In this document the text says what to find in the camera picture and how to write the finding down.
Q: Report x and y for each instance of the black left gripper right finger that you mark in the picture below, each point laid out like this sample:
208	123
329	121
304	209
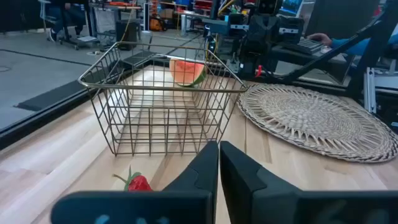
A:
248	199

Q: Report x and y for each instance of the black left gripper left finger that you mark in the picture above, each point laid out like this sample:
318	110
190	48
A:
186	205

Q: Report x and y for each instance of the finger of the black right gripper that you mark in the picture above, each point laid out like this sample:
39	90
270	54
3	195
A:
272	34
255	34

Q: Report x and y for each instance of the red strawberry green leaves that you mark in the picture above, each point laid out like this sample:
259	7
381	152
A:
140	184

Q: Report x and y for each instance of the watermelon slice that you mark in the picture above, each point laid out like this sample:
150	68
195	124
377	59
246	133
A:
185	71

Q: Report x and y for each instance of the person's forearm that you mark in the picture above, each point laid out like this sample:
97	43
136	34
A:
357	48

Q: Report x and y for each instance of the black desk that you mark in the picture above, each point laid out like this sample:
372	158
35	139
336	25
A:
286	54

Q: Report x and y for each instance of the teal screen monitor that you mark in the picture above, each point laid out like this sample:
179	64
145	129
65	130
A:
290	6

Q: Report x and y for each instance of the red tag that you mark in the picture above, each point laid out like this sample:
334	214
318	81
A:
259	71

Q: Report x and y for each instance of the black keyboard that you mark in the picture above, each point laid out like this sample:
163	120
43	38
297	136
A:
308	46

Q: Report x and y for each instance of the grey blue equipment box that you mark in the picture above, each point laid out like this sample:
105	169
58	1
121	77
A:
214	26

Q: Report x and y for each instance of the person's hand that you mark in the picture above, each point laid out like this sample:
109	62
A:
320	39

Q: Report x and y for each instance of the red storage rack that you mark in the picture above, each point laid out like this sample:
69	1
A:
203	4

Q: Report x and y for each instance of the dark monitor panel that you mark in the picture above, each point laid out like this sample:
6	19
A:
339	15

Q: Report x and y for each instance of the cardboard box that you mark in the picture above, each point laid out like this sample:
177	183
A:
167	14

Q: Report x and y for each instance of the round woven placemat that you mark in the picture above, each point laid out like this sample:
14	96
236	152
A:
311	121

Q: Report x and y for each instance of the orange equipment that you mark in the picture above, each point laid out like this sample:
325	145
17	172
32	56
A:
155	23

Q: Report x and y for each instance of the aluminium profile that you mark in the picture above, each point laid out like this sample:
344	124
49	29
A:
370	90

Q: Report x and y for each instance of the black computer tower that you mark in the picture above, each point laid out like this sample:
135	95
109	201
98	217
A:
127	34

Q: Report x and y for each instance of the wooden workbench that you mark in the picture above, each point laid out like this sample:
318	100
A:
124	5

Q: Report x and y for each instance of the black rolling stand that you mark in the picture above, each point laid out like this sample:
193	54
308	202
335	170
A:
66	25

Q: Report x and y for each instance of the person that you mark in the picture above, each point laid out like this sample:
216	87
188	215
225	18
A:
56	15

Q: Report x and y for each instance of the black table edge rail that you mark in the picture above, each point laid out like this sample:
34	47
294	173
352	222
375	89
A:
31	124
311	85

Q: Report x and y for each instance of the black upright frame strut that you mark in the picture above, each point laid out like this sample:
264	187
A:
373	53

